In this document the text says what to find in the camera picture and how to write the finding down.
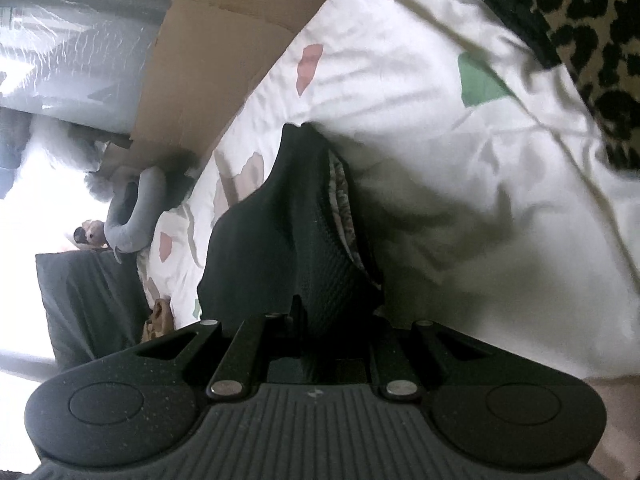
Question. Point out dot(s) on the black garment bear print lining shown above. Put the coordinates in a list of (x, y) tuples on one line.
[(260, 240)]

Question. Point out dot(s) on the brown garment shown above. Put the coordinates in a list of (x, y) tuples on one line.
[(159, 320)]

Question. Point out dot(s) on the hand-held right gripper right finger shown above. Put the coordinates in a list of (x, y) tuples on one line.
[(385, 350)]

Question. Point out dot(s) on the grey neck pillow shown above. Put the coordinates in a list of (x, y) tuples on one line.
[(150, 200)]

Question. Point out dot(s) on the leopard print garment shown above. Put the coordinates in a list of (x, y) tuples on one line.
[(600, 35)]

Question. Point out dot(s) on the dark green pillow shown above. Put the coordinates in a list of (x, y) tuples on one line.
[(85, 300)]

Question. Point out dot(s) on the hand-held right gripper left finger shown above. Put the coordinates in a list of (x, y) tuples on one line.
[(296, 312)]

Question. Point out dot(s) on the brown cardboard sheet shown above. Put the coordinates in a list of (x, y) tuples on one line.
[(210, 60)]

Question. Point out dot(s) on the grey plastic wrapped mattress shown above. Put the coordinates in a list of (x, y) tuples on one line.
[(90, 60)]

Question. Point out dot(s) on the bear printed white blanket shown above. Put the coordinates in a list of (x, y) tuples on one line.
[(425, 135)]

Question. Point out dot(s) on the brown teddy bear toy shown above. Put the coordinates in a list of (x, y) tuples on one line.
[(92, 232)]

